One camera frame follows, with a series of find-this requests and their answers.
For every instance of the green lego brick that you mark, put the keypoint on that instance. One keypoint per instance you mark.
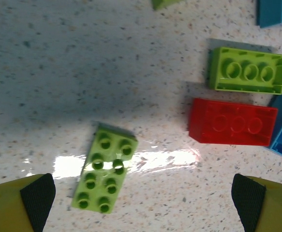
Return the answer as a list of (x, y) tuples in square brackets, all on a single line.
[(161, 3), (218, 72), (107, 174)]

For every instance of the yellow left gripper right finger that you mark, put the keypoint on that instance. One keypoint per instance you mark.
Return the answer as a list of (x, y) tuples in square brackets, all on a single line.
[(273, 210)]

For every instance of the red lego brick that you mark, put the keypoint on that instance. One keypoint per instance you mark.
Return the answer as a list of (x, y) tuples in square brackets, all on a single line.
[(232, 123)]

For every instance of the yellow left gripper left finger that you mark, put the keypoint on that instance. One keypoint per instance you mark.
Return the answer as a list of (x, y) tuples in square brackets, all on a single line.
[(7, 210)]

